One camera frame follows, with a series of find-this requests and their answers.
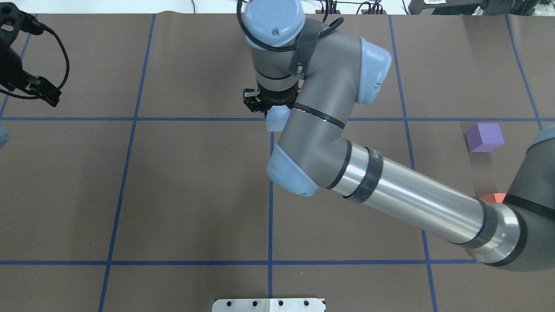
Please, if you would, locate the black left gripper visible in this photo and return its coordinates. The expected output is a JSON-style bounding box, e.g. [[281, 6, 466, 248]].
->
[[0, 46, 62, 108]]

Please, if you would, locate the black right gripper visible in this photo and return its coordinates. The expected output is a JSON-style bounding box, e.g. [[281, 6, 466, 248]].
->
[[242, 85, 300, 114]]

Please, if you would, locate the light blue foam block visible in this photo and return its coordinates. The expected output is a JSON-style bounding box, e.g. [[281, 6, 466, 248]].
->
[[266, 105, 290, 132]]

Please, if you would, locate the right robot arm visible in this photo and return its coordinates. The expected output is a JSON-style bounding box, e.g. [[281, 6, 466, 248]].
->
[[236, 0, 555, 271]]

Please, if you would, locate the purple foam block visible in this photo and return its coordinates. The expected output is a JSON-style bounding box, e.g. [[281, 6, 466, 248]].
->
[[464, 123, 505, 153]]

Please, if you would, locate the orange foam block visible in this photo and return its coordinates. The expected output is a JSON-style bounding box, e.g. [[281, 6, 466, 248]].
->
[[480, 193, 507, 203]]

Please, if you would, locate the black left camera cable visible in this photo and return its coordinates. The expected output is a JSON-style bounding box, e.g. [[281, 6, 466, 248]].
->
[[0, 22, 71, 100]]

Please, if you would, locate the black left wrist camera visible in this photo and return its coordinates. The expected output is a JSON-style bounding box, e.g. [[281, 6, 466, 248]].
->
[[0, 2, 46, 53]]

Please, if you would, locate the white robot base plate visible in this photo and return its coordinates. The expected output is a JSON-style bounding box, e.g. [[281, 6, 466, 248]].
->
[[212, 298, 327, 312]]

